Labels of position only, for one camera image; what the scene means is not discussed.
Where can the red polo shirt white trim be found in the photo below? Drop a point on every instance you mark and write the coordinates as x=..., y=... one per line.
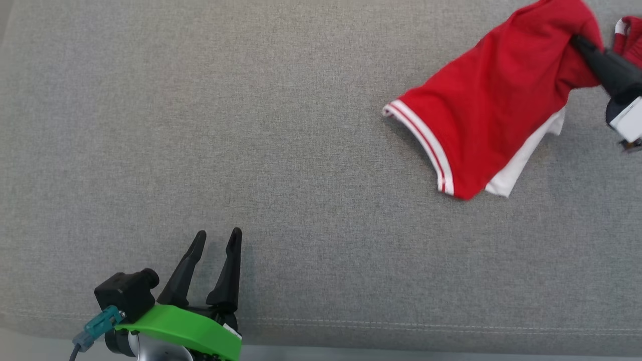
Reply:
x=491, y=100

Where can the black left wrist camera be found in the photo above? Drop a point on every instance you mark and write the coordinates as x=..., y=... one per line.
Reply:
x=125, y=296

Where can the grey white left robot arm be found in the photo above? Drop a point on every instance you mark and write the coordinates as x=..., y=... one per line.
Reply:
x=155, y=351

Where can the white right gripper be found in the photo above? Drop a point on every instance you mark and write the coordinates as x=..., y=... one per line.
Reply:
x=631, y=120

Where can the red shorts white side panels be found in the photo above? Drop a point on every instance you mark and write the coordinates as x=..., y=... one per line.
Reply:
x=633, y=42

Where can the grey fabric sofa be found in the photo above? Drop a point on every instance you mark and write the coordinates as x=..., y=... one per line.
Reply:
x=251, y=125

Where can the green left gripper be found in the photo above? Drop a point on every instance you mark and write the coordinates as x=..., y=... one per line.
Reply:
x=190, y=331

